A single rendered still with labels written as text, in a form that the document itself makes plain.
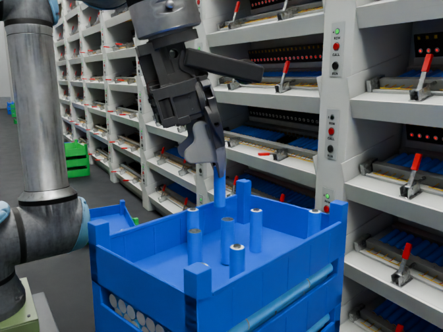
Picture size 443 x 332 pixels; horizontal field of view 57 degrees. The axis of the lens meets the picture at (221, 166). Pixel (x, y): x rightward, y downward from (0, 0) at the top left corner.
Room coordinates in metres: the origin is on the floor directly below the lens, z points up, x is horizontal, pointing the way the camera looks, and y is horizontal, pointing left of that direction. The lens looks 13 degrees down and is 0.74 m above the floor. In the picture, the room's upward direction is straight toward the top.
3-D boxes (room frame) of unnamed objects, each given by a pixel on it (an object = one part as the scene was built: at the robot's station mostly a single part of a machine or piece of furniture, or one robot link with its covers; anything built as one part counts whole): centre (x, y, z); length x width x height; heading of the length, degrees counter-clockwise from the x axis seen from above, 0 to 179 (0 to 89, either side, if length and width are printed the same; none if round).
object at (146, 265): (0.52, -0.01, 0.52); 0.30 x 0.20 x 0.08; 137
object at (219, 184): (0.60, 0.00, 0.57); 0.02 x 0.02 x 0.06
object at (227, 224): (0.52, -0.01, 0.52); 0.02 x 0.02 x 0.06
